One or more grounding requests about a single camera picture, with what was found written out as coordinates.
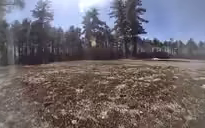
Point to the dry brown grass field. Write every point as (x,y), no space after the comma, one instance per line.
(103,96)

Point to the wood of pine trees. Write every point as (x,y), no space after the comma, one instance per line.
(56,43)

